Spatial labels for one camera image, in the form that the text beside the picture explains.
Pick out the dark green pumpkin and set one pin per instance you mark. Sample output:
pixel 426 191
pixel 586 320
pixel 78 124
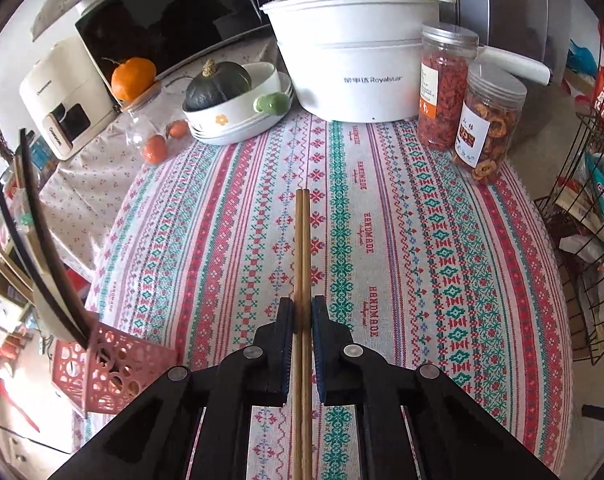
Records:
pixel 217 87

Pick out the black chopstick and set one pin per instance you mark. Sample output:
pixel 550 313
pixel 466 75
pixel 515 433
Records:
pixel 12 240
pixel 39 240

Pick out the white electric cooking pot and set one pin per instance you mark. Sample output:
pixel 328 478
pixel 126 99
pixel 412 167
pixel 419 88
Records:
pixel 352 60

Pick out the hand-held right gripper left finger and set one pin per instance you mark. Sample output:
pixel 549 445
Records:
pixel 287 360

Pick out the pink perforated utensil basket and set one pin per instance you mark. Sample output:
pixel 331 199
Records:
pixel 117 370

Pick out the small orange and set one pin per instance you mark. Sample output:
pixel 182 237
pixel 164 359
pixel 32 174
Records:
pixel 178 128
pixel 155 150

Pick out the blue plastic bag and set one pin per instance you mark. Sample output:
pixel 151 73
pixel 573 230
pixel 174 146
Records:
pixel 582 57

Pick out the cream air fryer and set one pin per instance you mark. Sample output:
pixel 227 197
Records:
pixel 52 90

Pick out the glass jar with wooden lid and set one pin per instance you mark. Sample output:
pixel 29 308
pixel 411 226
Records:
pixel 142 120

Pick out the white plate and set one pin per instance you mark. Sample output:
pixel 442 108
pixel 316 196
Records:
pixel 242 132

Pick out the jar of red berries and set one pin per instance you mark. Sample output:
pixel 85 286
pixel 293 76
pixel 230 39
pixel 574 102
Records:
pixel 442 95

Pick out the grey refrigerator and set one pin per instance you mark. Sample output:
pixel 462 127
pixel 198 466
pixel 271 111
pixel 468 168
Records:
pixel 507 0

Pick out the black microwave oven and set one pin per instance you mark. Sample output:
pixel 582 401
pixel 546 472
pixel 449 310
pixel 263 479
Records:
pixel 157 20

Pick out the small-floral tablecloth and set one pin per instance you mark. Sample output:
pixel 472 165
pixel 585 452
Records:
pixel 92 180

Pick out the wooden shelf unit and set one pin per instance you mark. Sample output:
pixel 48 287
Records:
pixel 2 315

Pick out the jar of dried fruit slices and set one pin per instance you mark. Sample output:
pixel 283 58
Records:
pixel 487 125

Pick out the large mandarin orange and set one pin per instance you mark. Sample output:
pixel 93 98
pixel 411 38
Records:
pixel 132 80

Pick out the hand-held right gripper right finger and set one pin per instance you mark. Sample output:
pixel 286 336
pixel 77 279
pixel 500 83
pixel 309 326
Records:
pixel 318 360

